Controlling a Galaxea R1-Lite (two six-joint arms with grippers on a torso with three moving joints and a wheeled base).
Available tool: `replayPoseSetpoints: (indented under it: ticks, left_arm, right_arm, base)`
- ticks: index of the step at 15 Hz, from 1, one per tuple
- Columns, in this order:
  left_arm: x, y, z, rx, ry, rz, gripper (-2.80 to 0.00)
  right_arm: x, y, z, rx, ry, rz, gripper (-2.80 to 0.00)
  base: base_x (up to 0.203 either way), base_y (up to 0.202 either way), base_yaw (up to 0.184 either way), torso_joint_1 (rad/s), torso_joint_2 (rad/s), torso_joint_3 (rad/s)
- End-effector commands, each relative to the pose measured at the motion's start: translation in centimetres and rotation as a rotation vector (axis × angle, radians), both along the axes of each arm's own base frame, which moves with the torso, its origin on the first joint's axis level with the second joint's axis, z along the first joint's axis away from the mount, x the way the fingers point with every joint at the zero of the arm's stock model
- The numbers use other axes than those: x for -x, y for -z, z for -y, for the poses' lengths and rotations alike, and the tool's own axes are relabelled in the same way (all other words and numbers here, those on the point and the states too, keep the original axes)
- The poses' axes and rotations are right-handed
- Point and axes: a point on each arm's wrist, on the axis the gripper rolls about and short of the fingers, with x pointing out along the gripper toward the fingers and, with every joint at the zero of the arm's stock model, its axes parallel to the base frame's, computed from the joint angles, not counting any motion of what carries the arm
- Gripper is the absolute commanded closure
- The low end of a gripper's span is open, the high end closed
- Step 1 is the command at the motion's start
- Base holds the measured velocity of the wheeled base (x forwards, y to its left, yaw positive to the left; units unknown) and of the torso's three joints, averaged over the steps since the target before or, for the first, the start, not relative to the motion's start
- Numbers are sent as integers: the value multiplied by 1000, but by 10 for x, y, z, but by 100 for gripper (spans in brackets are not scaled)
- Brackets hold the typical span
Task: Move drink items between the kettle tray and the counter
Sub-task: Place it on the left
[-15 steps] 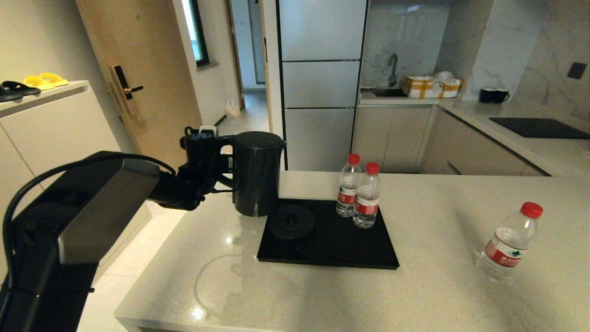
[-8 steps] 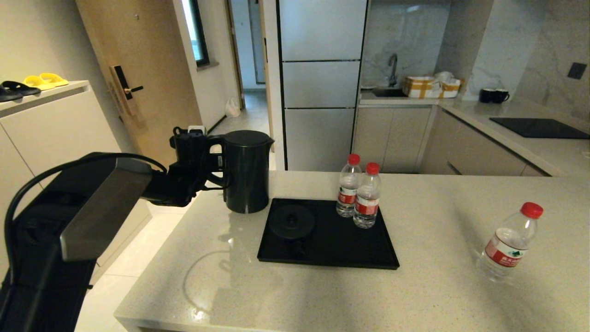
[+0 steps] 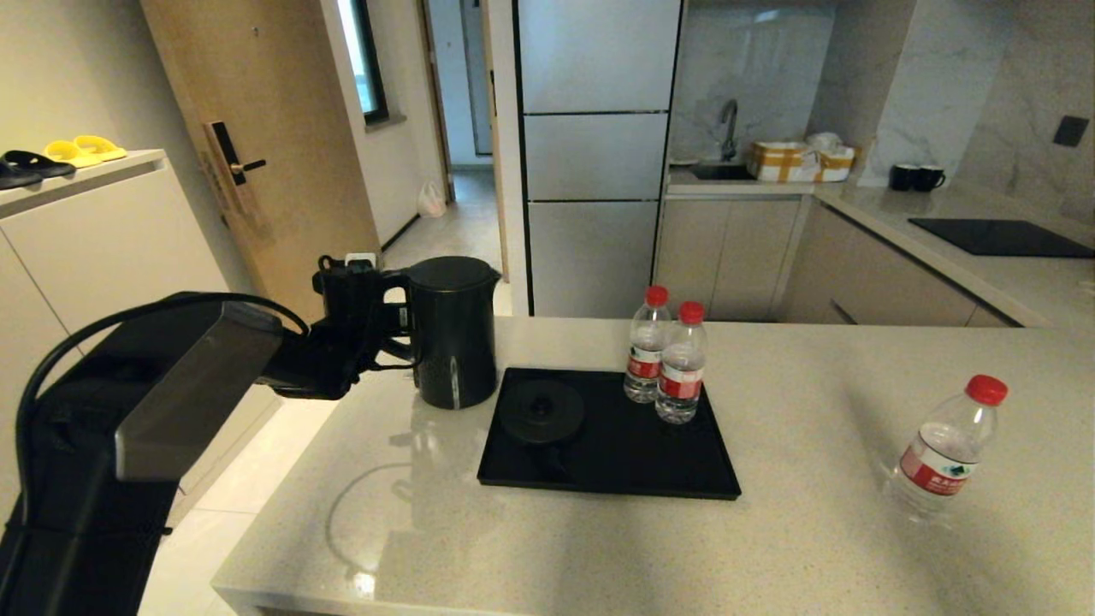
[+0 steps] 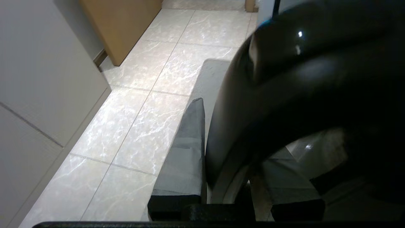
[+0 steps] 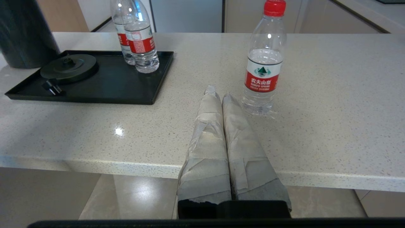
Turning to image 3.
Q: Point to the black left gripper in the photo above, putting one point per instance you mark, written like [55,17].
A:
[351,312]

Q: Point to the black electric kettle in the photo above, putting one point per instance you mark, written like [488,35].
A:
[453,338]

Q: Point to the clear water bottle red cap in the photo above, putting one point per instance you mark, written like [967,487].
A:
[681,376]
[643,351]
[937,462]

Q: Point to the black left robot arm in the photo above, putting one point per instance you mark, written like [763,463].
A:
[171,402]

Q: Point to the round black kettle base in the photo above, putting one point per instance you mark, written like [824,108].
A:
[541,411]

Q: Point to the white plastic bag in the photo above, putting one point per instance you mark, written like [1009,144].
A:
[431,202]

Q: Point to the light wooden door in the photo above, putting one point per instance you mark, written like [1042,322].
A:
[282,162]

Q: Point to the dark framed window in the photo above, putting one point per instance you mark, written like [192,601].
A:
[364,60]

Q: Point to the tall grey refrigerator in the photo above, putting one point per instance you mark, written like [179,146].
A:
[593,162]

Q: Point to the white shoe cabinet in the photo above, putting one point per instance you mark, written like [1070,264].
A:
[111,248]

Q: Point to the black rectangular serving tray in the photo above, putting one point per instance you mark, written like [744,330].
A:
[633,453]

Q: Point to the yellow slipper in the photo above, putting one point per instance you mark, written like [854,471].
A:
[69,153]
[101,147]

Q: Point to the beige kitchen base cabinets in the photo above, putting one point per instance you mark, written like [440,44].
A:
[727,257]

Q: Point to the dark kitchen sink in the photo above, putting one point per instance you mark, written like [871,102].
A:
[723,173]

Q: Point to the black slipper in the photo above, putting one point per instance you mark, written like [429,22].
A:
[40,162]
[15,174]

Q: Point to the metal kitchen faucet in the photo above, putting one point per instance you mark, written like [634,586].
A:
[729,127]

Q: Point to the crumpled white bag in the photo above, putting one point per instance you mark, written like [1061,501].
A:
[824,143]

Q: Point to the black mug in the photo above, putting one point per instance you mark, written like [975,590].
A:
[929,179]
[902,178]

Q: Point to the black induction cooktop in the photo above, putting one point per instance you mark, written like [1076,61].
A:
[1001,239]

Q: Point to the dark wall outlet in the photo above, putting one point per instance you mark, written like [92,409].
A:
[1072,132]

